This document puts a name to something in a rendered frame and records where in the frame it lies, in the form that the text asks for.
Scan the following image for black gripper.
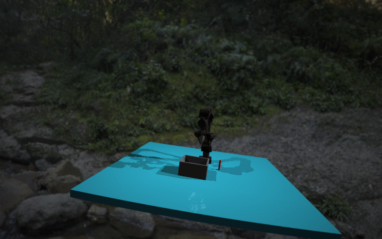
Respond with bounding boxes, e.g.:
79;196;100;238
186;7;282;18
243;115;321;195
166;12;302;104
194;125;216;147

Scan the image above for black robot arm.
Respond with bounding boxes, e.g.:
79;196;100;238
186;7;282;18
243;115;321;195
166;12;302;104
195;108;214;159

